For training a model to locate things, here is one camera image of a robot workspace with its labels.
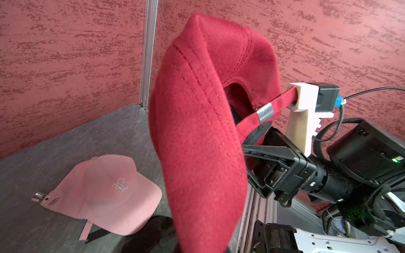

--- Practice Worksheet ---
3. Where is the right rear aluminium corner post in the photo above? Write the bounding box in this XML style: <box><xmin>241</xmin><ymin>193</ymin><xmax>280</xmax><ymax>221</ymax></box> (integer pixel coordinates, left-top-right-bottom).
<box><xmin>139</xmin><ymin>0</ymin><xmax>159</xmax><ymax>110</ymax></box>

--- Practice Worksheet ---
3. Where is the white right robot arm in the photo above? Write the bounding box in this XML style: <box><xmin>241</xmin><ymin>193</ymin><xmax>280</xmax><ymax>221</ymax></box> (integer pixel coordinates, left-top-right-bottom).
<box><xmin>242</xmin><ymin>118</ymin><xmax>405</xmax><ymax>244</ymax></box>

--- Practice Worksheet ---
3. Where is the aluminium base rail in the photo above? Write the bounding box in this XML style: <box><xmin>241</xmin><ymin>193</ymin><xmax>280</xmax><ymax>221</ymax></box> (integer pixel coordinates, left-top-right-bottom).
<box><xmin>229</xmin><ymin>185</ymin><xmax>278</xmax><ymax>253</ymax></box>

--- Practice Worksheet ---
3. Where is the dark red baseball cap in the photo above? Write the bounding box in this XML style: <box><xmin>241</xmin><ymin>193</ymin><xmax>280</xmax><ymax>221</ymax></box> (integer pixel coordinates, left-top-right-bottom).
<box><xmin>149</xmin><ymin>14</ymin><xmax>297</xmax><ymax>253</ymax></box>

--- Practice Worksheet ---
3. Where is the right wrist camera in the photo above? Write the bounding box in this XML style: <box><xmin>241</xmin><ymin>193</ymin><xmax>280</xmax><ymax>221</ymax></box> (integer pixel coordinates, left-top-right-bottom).
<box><xmin>284</xmin><ymin>82</ymin><xmax>346</xmax><ymax>158</ymax></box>

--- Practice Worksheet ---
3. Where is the black baseball cap letter R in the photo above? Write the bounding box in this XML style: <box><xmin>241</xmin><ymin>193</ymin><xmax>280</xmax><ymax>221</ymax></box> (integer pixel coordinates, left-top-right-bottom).
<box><xmin>121</xmin><ymin>216</ymin><xmax>179</xmax><ymax>253</ymax></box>

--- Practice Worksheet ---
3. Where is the pink baseball cap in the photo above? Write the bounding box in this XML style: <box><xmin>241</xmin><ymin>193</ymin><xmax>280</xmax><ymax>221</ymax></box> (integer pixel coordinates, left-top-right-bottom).
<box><xmin>32</xmin><ymin>155</ymin><xmax>162</xmax><ymax>241</ymax></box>

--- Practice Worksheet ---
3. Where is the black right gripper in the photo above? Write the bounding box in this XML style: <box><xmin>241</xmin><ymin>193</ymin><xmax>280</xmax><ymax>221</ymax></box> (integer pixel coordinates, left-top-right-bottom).
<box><xmin>242</xmin><ymin>127</ymin><xmax>316</xmax><ymax>207</ymax></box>

